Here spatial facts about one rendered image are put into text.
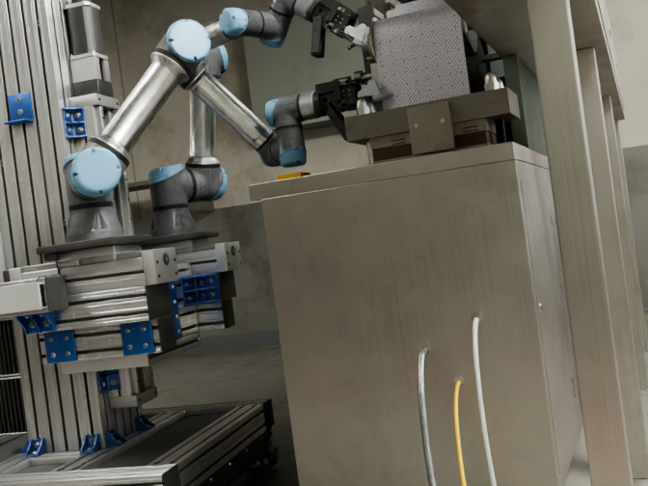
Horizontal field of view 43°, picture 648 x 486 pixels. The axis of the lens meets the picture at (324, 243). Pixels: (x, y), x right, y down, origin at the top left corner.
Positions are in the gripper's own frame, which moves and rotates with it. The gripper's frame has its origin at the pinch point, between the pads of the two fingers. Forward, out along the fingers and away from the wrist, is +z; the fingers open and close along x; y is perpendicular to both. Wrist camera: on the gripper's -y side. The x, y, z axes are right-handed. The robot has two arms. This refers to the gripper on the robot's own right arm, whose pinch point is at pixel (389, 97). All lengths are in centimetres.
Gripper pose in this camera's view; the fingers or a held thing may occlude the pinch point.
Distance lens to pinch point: 221.2
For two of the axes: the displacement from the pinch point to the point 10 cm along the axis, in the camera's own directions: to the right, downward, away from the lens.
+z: 9.2, -1.2, -3.7
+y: -1.3, -9.9, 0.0
